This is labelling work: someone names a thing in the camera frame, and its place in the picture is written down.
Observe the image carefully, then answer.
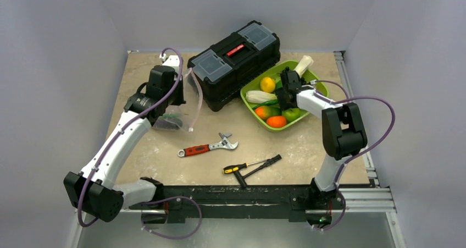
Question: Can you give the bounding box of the black plastic toolbox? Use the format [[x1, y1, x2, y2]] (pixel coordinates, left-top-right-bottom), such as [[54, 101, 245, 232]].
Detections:
[[187, 20, 281, 112]]

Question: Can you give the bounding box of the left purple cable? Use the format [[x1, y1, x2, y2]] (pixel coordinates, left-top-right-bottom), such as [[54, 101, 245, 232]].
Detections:
[[77, 47, 184, 228]]

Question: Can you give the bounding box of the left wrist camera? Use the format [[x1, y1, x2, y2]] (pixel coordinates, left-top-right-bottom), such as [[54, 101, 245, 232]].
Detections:
[[159, 54, 181, 73]]

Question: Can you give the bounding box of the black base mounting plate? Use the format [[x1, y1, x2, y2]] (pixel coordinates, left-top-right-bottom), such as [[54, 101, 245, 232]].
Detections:
[[133, 184, 344, 225]]

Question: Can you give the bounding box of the toy leek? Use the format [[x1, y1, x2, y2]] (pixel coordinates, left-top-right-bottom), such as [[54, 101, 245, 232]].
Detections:
[[245, 90, 277, 104]]

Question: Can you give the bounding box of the red handled adjustable wrench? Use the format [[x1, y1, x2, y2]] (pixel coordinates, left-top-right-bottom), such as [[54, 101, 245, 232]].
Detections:
[[177, 133, 238, 157]]

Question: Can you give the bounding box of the toy green apple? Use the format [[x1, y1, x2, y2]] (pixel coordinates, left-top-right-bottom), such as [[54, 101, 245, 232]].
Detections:
[[281, 108, 301, 123]]

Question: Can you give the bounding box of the toy purple eggplant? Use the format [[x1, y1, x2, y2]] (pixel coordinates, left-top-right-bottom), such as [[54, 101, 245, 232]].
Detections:
[[153, 113, 183, 130]]

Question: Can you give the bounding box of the clear zip top bag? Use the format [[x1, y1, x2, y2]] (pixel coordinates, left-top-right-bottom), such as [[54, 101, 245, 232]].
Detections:
[[153, 68, 203, 133]]

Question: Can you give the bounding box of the toy yellow lemon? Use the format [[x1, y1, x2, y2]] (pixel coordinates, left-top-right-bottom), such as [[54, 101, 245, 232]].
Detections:
[[259, 77, 276, 93]]

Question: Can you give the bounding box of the toy orange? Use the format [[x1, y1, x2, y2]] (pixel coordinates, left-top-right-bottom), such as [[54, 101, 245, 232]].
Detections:
[[266, 115, 287, 129]]

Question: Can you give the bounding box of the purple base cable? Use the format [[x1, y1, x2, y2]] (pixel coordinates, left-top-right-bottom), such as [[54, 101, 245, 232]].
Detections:
[[141, 196, 203, 241]]

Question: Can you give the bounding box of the toy bok choy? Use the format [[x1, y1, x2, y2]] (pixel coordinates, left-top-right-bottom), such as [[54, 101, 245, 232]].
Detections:
[[294, 55, 314, 77]]

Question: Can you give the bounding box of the toy green bean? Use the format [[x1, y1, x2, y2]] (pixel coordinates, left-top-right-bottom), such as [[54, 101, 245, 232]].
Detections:
[[252, 100, 279, 110]]

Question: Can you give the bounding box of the aluminium frame rail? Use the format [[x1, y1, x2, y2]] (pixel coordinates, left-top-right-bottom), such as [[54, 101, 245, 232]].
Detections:
[[333, 51, 407, 248]]

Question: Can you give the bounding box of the green plastic tray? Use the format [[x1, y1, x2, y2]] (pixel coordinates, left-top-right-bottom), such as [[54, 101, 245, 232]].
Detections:
[[240, 59, 330, 133]]

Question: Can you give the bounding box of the toy mango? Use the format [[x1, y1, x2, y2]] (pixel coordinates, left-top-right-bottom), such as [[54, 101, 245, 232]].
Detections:
[[254, 106, 281, 120]]

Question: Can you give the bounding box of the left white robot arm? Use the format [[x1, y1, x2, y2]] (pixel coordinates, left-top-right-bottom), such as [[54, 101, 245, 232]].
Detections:
[[64, 65, 185, 222]]

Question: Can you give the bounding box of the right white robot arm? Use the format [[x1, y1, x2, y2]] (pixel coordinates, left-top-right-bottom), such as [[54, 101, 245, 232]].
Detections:
[[275, 68, 368, 208]]

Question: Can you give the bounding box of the black T-handle tool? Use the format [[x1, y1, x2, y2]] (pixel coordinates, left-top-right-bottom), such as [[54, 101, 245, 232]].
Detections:
[[233, 155, 282, 189]]

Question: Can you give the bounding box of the yellow black screwdriver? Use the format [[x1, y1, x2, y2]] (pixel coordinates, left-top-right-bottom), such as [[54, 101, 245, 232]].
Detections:
[[223, 159, 267, 174]]

